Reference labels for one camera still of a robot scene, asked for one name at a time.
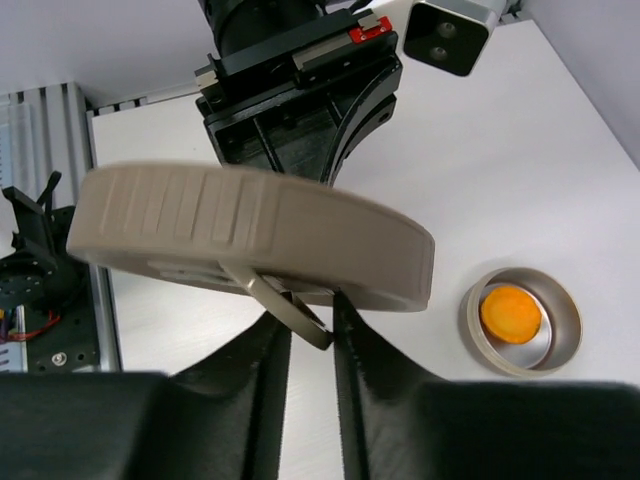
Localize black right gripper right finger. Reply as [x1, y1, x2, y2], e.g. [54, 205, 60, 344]
[333, 293, 639, 479]

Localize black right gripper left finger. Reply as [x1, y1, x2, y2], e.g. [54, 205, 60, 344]
[1, 314, 291, 479]

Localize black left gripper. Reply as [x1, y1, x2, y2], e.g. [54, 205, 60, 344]
[195, 9, 402, 185]

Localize grey round lid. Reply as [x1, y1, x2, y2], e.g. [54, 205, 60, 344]
[67, 162, 435, 350]

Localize orange round food ball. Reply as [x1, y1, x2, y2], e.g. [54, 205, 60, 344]
[480, 286, 542, 345]

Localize grey-banded steel bowl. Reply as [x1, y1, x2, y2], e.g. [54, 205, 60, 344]
[458, 267, 583, 379]

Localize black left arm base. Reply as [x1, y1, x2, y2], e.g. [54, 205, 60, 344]
[1, 171, 100, 374]

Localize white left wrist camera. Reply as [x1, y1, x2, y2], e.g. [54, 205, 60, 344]
[403, 0, 507, 77]

